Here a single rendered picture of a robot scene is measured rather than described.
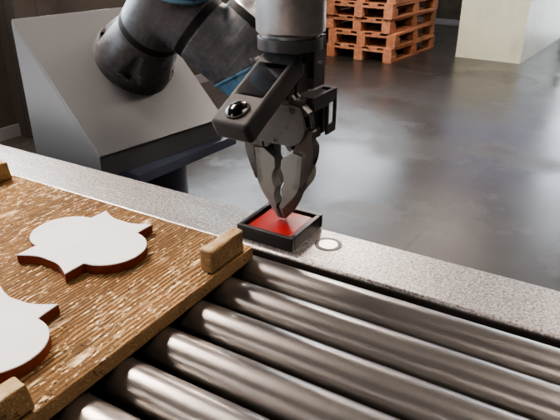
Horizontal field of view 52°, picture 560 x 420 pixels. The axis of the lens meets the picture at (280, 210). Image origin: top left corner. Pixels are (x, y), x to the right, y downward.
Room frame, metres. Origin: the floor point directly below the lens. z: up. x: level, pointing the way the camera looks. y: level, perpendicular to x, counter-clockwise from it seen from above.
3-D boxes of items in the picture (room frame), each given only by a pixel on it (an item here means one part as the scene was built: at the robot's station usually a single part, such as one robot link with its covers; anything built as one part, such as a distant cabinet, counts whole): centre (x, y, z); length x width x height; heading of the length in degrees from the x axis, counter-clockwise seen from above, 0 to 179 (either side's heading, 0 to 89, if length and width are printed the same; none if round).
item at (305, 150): (0.62, -0.02, 1.02); 0.05 x 0.02 x 0.09; 59
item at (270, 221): (0.63, 0.00, 0.92); 0.06 x 0.06 x 0.01; 59
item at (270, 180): (0.66, 0.00, 0.98); 0.06 x 0.03 x 0.09; 149
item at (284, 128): (0.65, -0.01, 1.08); 0.09 x 0.08 x 0.12; 149
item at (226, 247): (0.52, 0.06, 0.95); 0.06 x 0.02 x 0.03; 149
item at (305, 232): (0.63, 0.00, 0.92); 0.08 x 0.08 x 0.02; 59
